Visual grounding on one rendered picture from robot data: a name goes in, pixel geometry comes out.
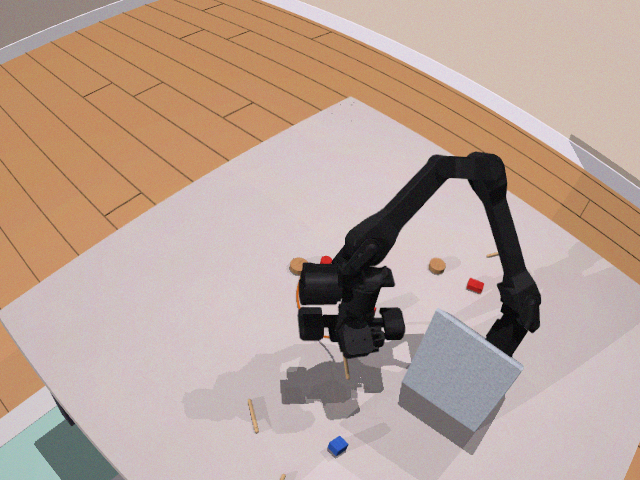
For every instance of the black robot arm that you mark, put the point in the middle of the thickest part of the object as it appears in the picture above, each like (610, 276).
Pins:
(352, 275)

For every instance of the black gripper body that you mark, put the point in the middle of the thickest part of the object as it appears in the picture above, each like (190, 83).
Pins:
(311, 322)

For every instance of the small blue block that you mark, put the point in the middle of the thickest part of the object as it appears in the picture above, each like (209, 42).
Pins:
(338, 445)

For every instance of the small red block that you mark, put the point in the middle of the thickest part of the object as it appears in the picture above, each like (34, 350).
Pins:
(475, 285)

